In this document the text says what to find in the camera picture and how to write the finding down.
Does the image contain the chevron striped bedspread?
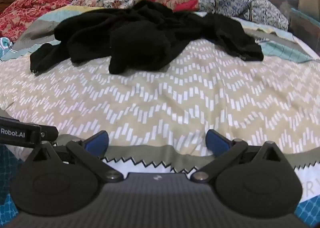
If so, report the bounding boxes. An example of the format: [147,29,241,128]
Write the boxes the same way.
[0,5,320,218]

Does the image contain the black pants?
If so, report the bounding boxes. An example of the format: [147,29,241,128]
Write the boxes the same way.
[29,0,265,75]

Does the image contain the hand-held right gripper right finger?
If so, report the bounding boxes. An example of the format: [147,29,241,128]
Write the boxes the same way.
[191,129,293,183]

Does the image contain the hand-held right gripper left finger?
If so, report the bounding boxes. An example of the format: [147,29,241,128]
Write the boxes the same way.
[24,130,125,183]

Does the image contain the teal wavy pattern blanket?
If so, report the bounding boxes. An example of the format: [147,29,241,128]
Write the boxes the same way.
[0,37,14,62]

